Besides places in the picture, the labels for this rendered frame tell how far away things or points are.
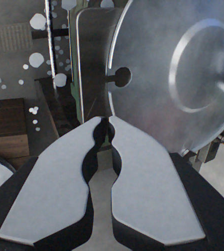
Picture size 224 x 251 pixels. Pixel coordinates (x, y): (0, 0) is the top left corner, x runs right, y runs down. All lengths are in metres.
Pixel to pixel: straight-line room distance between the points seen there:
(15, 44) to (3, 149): 0.38
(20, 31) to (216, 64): 0.67
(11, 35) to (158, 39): 0.64
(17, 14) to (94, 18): 0.78
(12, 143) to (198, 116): 0.59
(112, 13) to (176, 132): 0.19
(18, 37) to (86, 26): 0.62
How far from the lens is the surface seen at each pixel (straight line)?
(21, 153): 0.75
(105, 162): 0.46
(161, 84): 0.24
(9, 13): 0.96
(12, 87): 1.01
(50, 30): 0.79
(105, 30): 0.20
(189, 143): 0.34
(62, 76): 0.33
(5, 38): 0.80
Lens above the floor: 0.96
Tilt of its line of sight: 51 degrees down
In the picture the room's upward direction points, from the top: 139 degrees clockwise
